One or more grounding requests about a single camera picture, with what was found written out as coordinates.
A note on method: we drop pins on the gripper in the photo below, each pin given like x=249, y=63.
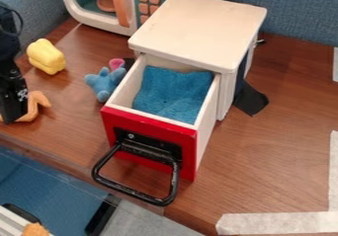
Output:
x=8, y=45

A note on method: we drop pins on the drawer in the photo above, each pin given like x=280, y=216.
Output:
x=152, y=138

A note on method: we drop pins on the orange toy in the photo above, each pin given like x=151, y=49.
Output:
x=37, y=103

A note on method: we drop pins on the yellow toy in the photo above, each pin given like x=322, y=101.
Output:
x=45, y=56

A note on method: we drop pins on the blue plush toy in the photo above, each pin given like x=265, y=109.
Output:
x=104, y=82

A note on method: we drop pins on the toy microwave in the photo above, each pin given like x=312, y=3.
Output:
x=127, y=3

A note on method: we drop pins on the blue cloth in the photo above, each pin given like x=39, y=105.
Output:
x=174, y=93

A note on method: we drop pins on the cabinet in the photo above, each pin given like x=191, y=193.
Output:
x=200, y=29

